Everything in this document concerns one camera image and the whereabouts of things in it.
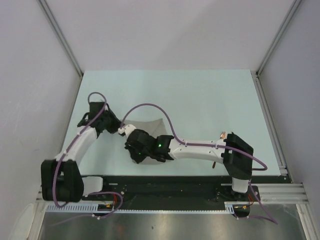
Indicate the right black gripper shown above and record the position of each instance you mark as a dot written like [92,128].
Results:
[137,159]

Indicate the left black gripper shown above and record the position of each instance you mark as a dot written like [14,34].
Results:
[117,123]

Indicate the grey cloth napkin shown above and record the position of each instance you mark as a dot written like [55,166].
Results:
[154,128]

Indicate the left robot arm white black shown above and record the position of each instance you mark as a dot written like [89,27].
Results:
[61,179]

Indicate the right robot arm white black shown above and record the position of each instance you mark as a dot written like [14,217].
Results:
[232,152]

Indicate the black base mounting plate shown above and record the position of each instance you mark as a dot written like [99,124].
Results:
[145,203]

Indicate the copper fork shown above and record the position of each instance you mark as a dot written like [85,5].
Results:
[223,135]

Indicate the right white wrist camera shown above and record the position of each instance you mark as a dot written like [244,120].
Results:
[126,130]

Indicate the white slotted cable duct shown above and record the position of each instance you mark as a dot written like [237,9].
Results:
[105,209]

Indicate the left aluminium corner post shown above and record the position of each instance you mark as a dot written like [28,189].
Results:
[48,13]

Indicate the aluminium corner post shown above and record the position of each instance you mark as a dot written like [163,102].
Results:
[279,34]
[48,13]

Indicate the aluminium front rail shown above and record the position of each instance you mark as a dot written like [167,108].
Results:
[280,192]

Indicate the right aluminium corner post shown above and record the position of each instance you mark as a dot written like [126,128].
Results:
[279,34]

